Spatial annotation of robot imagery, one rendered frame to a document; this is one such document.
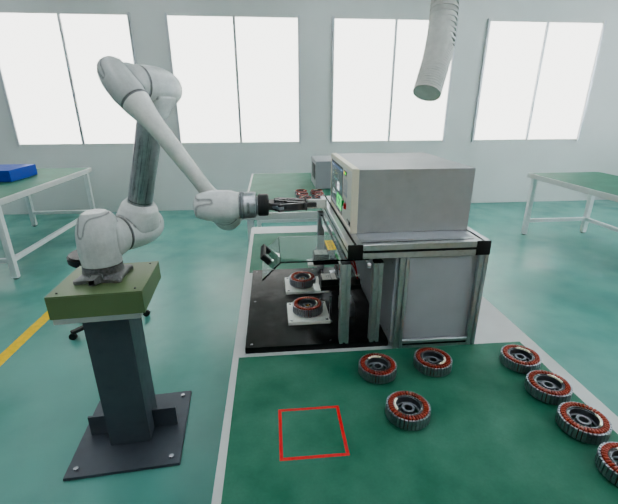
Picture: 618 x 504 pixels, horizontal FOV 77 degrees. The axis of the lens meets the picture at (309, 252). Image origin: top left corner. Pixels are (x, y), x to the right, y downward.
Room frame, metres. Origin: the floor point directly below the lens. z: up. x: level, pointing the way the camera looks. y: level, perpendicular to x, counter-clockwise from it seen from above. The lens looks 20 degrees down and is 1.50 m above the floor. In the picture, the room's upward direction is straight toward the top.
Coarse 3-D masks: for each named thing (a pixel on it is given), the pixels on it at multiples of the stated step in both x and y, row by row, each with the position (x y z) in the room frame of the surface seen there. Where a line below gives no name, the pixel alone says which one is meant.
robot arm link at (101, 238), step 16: (80, 224) 1.45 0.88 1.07; (96, 224) 1.45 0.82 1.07; (112, 224) 1.49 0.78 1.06; (80, 240) 1.43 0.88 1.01; (96, 240) 1.43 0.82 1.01; (112, 240) 1.47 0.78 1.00; (128, 240) 1.54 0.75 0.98; (80, 256) 1.43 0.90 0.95; (96, 256) 1.42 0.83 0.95; (112, 256) 1.46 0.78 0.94
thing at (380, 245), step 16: (336, 224) 1.30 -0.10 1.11; (352, 240) 1.13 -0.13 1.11; (368, 240) 1.13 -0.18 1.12; (384, 240) 1.13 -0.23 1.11; (400, 240) 1.12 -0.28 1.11; (416, 240) 1.13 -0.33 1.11; (432, 240) 1.13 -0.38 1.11; (448, 240) 1.12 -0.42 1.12; (464, 240) 1.12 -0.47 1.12; (480, 240) 1.12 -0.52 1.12; (352, 256) 1.08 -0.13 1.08; (368, 256) 1.08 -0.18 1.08; (384, 256) 1.09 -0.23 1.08; (400, 256) 1.09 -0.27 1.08; (416, 256) 1.10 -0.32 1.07; (432, 256) 1.10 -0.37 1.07
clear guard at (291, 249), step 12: (276, 240) 1.30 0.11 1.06; (288, 240) 1.27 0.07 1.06; (300, 240) 1.27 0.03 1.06; (312, 240) 1.27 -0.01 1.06; (336, 240) 1.27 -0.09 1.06; (276, 252) 1.18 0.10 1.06; (288, 252) 1.16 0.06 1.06; (300, 252) 1.16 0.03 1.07; (312, 252) 1.16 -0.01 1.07; (324, 252) 1.16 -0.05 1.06; (336, 252) 1.16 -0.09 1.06; (264, 264) 1.18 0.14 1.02; (276, 264) 1.08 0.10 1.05; (264, 276) 1.08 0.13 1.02
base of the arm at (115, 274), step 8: (120, 264) 1.49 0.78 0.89; (128, 264) 1.59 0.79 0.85; (88, 272) 1.42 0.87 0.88; (96, 272) 1.42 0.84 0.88; (104, 272) 1.43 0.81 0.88; (112, 272) 1.45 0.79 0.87; (120, 272) 1.48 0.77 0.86; (80, 280) 1.41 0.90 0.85; (88, 280) 1.41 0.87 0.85; (96, 280) 1.39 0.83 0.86; (104, 280) 1.42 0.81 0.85; (112, 280) 1.42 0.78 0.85; (120, 280) 1.43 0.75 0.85
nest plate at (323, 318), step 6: (288, 306) 1.32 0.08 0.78; (324, 306) 1.32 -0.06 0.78; (288, 312) 1.28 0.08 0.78; (324, 312) 1.28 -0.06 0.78; (288, 318) 1.23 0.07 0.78; (294, 318) 1.23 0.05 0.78; (300, 318) 1.23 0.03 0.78; (306, 318) 1.23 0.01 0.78; (312, 318) 1.23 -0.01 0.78; (318, 318) 1.23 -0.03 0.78; (324, 318) 1.23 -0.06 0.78; (288, 324) 1.21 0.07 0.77; (294, 324) 1.21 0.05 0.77; (300, 324) 1.21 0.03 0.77; (306, 324) 1.21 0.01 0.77
